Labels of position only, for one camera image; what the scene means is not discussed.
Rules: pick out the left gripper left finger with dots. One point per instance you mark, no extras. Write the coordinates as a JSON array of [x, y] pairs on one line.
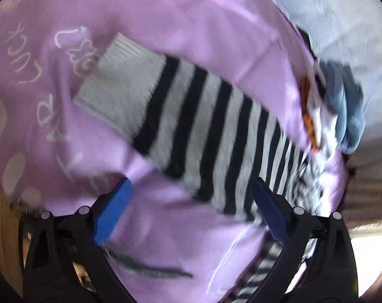
[[65, 261]]

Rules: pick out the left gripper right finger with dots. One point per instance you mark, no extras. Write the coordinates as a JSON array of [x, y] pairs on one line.
[[332, 273]]

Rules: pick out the black white striped sweater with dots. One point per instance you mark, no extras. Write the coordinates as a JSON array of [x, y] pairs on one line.
[[192, 227]]

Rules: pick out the purple printed bed sheet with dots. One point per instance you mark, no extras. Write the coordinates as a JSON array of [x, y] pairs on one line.
[[57, 157]]

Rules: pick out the white folded garment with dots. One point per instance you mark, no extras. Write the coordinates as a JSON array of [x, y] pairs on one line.
[[328, 139]]

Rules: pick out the blue fleece folded garment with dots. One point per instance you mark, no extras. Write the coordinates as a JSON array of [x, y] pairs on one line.
[[345, 98]]

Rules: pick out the orange folded garment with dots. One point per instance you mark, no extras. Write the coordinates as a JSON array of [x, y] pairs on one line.
[[311, 113]]

